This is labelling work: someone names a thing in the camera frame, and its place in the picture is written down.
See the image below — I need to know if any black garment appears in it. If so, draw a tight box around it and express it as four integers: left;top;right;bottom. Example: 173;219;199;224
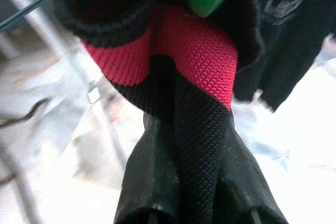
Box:
54;0;195;48

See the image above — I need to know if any silver clothes rack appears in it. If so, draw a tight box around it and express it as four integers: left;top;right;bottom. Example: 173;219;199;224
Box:
0;0;129;169

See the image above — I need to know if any dark wire hanger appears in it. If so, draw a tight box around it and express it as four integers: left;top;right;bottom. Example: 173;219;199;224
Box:
0;0;58;32

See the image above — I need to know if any black red left gripper right finger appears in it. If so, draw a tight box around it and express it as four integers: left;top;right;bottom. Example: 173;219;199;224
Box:
151;5;289;224

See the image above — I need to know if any black printed t-shirt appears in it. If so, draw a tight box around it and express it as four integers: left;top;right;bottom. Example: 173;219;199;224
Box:
209;0;336;112

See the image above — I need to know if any black red left gripper left finger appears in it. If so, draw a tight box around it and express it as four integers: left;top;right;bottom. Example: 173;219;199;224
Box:
83;28;184;224

